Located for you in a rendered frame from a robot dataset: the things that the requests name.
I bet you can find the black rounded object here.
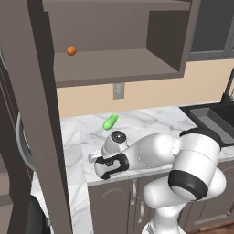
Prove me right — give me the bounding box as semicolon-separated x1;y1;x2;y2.
25;195;51;234

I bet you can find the open brown wall cabinet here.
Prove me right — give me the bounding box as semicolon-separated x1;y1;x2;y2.
41;0;202;90

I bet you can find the grey curved handle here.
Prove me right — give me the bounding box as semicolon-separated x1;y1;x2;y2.
15;112;33;172

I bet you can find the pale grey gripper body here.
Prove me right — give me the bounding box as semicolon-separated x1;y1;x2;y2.
88;150;104;164

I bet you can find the silver cabinet handle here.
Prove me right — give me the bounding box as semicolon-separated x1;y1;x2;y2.
138;199;145;224
130;179;137;206

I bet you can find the green bar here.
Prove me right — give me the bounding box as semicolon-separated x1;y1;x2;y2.
102;113;120;132

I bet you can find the black sink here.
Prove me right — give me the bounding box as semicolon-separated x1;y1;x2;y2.
178;101;234;148

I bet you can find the grey glass-door wall cabinet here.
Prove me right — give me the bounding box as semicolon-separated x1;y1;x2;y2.
186;0;234;62

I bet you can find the black tap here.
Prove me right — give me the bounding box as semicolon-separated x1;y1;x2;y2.
219;67;234;105

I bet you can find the orange ball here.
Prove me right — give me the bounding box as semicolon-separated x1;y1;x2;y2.
66;46;78;57

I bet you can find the grey wall outlet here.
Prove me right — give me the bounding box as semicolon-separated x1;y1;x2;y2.
112;82;125;101

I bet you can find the brown base cabinet door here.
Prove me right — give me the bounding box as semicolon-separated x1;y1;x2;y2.
88;178;137;234
134;172;172;234

